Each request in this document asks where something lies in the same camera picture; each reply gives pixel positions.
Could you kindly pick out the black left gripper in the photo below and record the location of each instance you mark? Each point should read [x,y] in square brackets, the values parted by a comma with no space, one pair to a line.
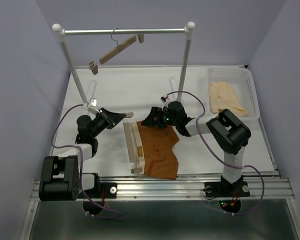
[111,119]

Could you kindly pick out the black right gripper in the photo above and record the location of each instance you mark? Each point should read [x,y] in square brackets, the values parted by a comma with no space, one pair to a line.
[149,121]

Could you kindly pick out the wooden clip hanger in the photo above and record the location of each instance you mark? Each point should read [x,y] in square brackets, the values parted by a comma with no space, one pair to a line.
[134,145]
[93,65]

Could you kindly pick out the brown boxer underwear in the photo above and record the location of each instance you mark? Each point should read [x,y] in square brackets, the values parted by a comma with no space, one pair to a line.
[154,151]

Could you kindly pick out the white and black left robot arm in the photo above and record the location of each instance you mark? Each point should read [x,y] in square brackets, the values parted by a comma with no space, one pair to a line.
[62,177]

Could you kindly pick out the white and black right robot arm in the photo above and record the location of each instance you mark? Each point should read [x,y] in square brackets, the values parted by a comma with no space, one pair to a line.
[231,134]

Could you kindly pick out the beige underwear in basket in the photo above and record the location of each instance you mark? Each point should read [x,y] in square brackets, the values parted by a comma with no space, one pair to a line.
[222,96]

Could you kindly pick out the white plastic basket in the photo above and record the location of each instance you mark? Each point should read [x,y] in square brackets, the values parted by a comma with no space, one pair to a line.
[241,81]

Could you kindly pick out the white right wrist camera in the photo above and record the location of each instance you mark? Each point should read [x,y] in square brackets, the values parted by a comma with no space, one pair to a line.
[165,99]

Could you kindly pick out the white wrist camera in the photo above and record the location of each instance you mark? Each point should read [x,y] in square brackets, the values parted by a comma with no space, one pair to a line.
[91,106]
[165,99]

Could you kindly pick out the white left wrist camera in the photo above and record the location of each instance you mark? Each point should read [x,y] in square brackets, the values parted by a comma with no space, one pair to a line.
[91,106]

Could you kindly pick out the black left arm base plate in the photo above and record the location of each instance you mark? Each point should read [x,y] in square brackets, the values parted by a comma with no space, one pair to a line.
[103,190]

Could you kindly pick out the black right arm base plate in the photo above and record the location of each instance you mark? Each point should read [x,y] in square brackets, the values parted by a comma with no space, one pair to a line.
[218,189]

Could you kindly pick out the aluminium mounting rail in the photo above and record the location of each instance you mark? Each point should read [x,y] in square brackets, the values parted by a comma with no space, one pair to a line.
[185,188]

